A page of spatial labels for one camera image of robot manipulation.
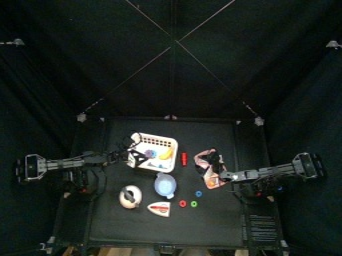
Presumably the white text label sticker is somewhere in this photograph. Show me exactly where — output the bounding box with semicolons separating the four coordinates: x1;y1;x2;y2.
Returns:
247;214;277;248

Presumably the white perforated plastic tray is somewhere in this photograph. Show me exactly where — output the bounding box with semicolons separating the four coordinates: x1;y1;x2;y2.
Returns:
126;131;180;174

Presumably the black cable loop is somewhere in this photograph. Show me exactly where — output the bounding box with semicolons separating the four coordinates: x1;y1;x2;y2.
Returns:
120;131;144;151

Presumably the light blue plastic cup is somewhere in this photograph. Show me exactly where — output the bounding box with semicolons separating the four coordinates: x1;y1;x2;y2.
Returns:
152;172;177;200

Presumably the white red toy iron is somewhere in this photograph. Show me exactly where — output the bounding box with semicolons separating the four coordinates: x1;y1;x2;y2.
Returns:
145;201;172;218

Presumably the yellow toy banana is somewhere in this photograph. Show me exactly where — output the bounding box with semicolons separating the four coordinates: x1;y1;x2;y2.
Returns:
157;146;174;161

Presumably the white tape roll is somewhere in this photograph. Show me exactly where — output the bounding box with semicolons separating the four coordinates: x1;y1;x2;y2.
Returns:
117;184;144;210

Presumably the pink plastic toy package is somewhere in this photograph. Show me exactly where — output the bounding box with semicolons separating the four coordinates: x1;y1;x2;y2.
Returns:
192;148;229;190

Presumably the thin diagonal brace cord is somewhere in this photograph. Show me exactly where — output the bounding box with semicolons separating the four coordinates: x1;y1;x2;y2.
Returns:
81;0;236;114
122;0;259;118

